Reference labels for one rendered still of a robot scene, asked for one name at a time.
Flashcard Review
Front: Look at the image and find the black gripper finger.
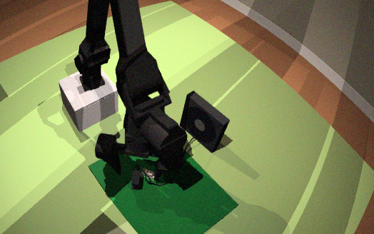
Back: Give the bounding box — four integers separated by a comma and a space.
103, 153, 121, 175
154, 158, 173, 180

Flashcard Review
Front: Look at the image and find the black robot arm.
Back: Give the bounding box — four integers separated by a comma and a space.
74, 0, 188, 158

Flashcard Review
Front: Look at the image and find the black cooling fan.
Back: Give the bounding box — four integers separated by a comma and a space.
180, 91, 230, 153

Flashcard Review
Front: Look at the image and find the green circuit board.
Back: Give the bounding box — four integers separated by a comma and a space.
88, 151, 238, 234

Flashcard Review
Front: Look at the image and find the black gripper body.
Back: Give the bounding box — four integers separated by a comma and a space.
95, 124, 183, 170

